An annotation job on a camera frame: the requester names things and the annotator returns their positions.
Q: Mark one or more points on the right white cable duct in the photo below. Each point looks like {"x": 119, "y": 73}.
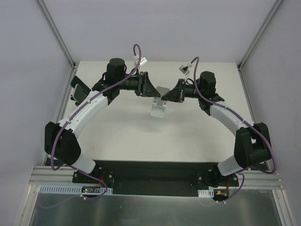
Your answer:
{"x": 206, "y": 193}

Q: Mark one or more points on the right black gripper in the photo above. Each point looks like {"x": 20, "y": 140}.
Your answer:
{"x": 181, "y": 91}

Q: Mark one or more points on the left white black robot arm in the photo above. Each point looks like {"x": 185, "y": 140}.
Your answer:
{"x": 61, "y": 138}

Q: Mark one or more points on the left white cable duct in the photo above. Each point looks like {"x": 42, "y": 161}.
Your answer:
{"x": 75, "y": 189}

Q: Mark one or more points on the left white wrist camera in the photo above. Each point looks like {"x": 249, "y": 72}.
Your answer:
{"x": 139, "y": 61}

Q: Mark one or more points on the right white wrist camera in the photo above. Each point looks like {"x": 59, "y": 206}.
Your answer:
{"x": 185, "y": 69}

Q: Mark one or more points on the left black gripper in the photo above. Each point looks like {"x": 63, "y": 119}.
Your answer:
{"x": 141, "y": 84}

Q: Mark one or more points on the silver metal phone stand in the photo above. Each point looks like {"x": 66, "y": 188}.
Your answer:
{"x": 159, "y": 106}

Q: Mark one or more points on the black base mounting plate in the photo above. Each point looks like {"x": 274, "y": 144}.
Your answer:
{"x": 146, "y": 178}

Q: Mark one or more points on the aluminium frame post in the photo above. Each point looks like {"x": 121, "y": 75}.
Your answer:
{"x": 265, "y": 24}
{"x": 51, "y": 23}

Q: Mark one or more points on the white cable duct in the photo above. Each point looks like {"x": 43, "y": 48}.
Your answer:
{"x": 75, "y": 189}
{"x": 206, "y": 193}

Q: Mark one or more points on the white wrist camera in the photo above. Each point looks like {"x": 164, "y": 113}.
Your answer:
{"x": 185, "y": 69}
{"x": 139, "y": 61}

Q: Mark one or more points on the left aluminium frame post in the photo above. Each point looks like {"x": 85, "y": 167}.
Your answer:
{"x": 51, "y": 23}

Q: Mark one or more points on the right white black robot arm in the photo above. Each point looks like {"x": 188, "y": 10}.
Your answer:
{"x": 252, "y": 144}

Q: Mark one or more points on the right aluminium frame post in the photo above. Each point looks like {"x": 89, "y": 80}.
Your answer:
{"x": 265, "y": 24}

